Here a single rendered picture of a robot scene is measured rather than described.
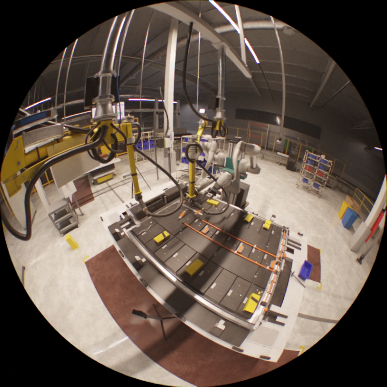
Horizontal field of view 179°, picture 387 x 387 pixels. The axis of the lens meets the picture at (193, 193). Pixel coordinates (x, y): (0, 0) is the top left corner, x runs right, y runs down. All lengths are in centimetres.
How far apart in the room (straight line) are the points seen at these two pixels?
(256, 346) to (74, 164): 178
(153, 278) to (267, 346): 122
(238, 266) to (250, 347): 80
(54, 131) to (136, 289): 211
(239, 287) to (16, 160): 154
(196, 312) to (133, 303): 124
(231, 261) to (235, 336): 70
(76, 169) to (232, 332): 152
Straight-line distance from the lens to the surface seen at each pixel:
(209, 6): 998
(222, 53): 195
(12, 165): 75
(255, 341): 130
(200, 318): 113
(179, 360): 211
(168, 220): 146
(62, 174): 79
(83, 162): 84
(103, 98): 76
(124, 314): 221
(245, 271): 116
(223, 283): 108
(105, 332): 238
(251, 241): 137
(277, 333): 141
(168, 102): 524
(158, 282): 121
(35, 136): 77
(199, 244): 122
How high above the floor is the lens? 200
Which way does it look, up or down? 31 degrees down
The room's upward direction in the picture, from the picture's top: 2 degrees clockwise
